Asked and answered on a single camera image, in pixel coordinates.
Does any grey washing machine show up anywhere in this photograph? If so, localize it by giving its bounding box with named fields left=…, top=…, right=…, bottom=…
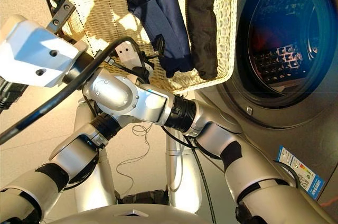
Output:
left=195, top=0, right=338, bottom=224

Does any blue energy label sticker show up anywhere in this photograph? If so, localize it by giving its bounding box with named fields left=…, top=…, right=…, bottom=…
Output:
left=276, top=144, right=325, bottom=200

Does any pale woven laundry basket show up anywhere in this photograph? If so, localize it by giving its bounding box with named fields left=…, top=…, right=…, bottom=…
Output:
left=44, top=0, right=240, bottom=95

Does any navy blue cloth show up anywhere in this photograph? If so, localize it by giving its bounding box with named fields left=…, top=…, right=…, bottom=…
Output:
left=126, top=0, right=195, bottom=78

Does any thin grey floor cable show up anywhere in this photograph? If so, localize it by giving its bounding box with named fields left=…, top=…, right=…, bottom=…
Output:
left=115, top=123, right=154, bottom=199

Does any black cloth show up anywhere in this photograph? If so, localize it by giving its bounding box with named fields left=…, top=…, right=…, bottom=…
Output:
left=186, top=0, right=219, bottom=81

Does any black robot hip section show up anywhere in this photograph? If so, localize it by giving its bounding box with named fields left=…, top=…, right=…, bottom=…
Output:
left=117, top=189, right=170, bottom=205

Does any silver robot torso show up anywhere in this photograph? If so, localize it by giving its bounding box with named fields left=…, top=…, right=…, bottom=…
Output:
left=50, top=204, right=238, bottom=224

